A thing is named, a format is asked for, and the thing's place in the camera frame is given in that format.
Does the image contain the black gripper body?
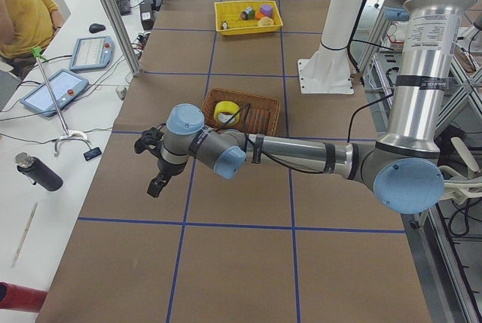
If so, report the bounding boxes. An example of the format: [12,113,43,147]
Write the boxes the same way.
[134,125,187,180]

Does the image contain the yellow tape roll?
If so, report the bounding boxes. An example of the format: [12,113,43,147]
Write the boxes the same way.
[213,100,240,126]

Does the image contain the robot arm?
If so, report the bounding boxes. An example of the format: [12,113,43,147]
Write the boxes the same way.
[134,0,477,214]

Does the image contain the brown wicker basket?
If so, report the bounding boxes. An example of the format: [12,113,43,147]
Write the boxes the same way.
[202,88,280,136]

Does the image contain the yellow woven basket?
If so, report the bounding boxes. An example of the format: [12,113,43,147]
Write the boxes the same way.
[214,0,283,35]

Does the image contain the small black device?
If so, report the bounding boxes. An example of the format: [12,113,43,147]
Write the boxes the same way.
[83,147,102,161]

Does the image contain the near teach pendant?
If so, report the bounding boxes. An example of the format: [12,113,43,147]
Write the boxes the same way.
[20,69,88,117]

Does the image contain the teach pendant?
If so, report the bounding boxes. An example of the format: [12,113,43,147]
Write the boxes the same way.
[20,69,88,117]
[69,36,114,72]

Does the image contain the far teach pendant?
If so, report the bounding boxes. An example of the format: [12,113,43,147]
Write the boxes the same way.
[69,36,114,72]

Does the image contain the black water bottle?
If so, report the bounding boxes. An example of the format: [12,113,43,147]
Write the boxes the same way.
[15,152,63,191]

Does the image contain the wooden brush stick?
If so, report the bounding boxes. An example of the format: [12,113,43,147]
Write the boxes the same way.
[11,202,38,268]

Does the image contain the black computer mouse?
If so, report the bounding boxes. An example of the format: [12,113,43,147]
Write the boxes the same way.
[88,23,106,34]

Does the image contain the toy carrot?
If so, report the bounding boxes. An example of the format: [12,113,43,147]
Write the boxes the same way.
[255,11,265,20]

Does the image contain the toy croissant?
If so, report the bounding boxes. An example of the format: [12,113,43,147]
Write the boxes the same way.
[258,17,274,27]

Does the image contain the person in yellow shirt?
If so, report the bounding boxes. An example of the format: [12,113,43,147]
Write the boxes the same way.
[1,0,65,79]

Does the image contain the purple foam block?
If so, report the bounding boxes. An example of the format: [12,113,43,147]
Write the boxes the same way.
[259,4,273,18]

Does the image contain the red cylinder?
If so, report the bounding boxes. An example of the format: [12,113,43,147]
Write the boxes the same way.
[1,282,48,313]

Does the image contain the white chair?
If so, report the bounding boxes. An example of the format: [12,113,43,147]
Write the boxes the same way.
[439,137,481,206]

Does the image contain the aluminium frame post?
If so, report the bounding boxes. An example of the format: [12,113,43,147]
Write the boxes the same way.
[100,0,141,77]

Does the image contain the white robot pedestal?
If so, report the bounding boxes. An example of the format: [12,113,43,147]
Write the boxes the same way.
[297,0,364,95]

